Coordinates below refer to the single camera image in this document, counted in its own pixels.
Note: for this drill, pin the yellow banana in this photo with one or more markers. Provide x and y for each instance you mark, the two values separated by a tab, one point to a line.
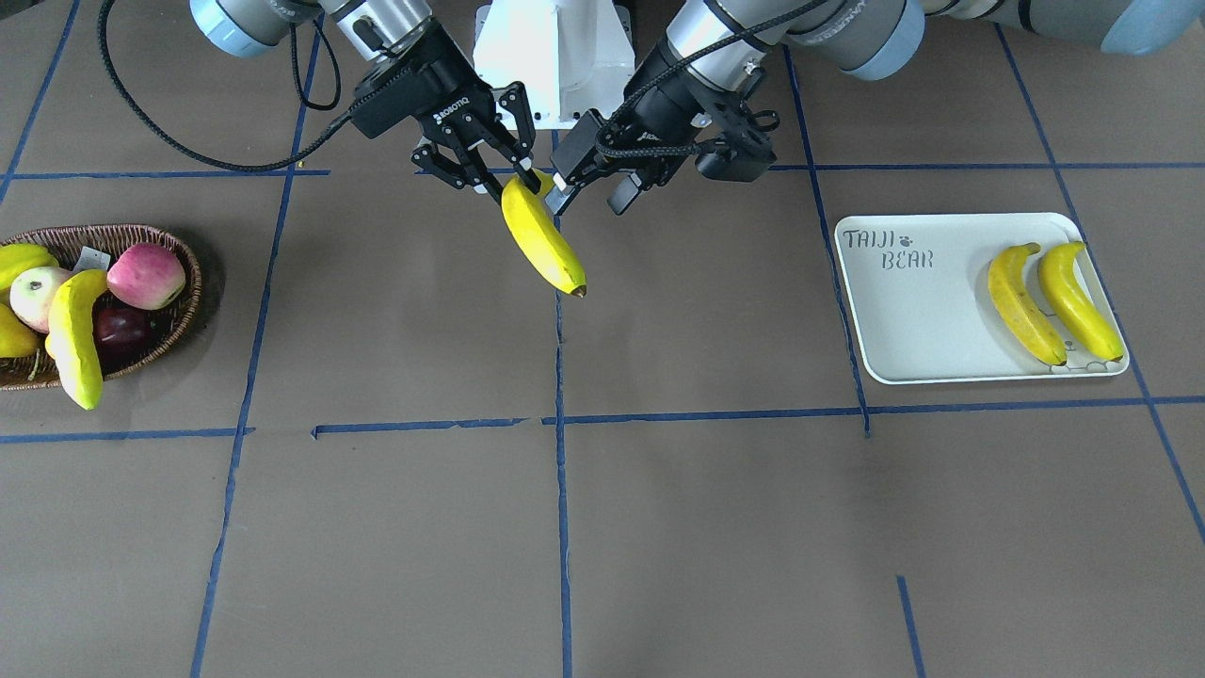
1018	309

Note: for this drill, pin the wicker fruit basket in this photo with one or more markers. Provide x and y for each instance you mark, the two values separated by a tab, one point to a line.
168	325

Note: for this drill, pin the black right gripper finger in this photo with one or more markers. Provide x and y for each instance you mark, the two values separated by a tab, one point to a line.
465	172
513	114

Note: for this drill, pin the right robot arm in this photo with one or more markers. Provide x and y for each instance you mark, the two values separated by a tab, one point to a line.
378	29

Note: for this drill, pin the yellow banana basket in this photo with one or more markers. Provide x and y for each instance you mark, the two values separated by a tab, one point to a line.
70	341
532	227

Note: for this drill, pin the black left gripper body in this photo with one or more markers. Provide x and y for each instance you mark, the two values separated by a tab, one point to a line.
662	111

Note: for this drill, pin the pink apple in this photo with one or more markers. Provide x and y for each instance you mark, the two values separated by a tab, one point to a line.
147	276

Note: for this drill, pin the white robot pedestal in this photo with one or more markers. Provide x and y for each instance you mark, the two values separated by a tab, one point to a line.
572	56

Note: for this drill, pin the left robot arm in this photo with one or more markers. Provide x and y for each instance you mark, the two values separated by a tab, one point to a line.
723	44

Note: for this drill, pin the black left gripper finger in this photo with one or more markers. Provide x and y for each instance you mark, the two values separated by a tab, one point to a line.
578	163
635	183

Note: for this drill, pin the dark red plum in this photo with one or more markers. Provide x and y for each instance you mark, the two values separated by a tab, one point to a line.
121	330

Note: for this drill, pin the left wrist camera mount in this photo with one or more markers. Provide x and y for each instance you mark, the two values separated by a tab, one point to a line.
742	149

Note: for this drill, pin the beige pear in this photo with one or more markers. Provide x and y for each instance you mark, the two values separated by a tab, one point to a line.
32	293

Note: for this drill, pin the white bear tray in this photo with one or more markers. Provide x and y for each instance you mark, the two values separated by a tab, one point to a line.
918	293

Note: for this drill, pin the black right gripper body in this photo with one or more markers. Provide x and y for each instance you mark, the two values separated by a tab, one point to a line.
441	94

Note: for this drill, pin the yellow banana carried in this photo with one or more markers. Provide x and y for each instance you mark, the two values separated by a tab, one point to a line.
1073	306

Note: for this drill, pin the yellow lemon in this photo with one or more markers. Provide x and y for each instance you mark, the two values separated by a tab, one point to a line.
17	258
17	341

